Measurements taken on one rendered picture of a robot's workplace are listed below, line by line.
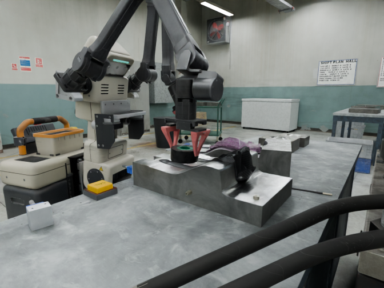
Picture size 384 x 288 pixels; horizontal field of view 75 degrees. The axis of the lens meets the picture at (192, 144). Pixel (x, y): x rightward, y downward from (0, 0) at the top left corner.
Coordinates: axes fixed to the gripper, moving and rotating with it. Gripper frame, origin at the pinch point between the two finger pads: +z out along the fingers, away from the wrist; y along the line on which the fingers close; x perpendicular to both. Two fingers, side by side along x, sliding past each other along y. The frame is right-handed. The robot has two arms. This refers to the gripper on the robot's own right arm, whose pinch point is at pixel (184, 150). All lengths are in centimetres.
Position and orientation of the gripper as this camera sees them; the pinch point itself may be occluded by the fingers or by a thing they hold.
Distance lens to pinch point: 70.8
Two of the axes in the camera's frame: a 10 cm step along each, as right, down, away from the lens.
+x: 5.8, -1.6, 8.0
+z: -0.3, 9.7, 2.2
